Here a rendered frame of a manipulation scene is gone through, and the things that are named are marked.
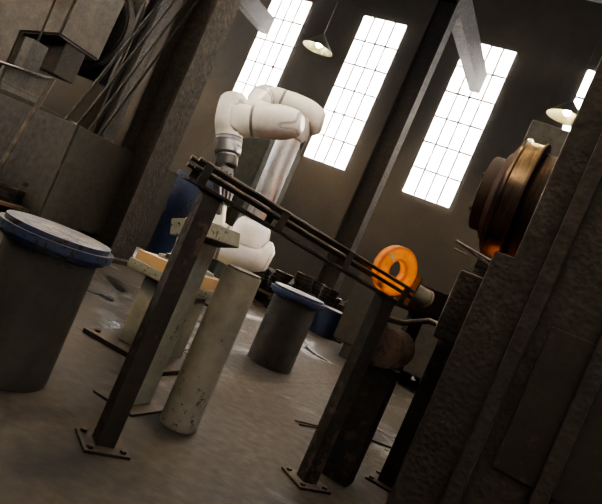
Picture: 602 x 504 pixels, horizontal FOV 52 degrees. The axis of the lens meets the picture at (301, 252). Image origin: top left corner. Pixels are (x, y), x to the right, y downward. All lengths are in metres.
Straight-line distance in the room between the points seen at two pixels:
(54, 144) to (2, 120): 0.59
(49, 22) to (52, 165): 2.68
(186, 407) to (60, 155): 2.99
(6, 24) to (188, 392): 5.94
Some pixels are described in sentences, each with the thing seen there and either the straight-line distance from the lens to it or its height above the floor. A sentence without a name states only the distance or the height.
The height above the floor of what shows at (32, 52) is 1.36.
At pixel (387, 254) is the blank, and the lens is 1.85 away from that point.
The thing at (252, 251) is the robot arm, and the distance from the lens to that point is 2.49.
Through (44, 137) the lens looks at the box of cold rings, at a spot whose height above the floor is 0.65.
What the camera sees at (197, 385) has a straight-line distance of 1.89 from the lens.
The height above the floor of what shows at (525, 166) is 1.20.
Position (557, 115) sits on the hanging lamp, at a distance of 11.21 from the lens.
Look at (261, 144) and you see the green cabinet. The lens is 5.70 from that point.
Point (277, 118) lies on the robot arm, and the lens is 2.00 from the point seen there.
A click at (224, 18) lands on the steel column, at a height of 2.04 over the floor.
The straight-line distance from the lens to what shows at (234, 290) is 1.84.
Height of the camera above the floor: 0.65
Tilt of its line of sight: level
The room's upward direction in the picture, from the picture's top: 23 degrees clockwise
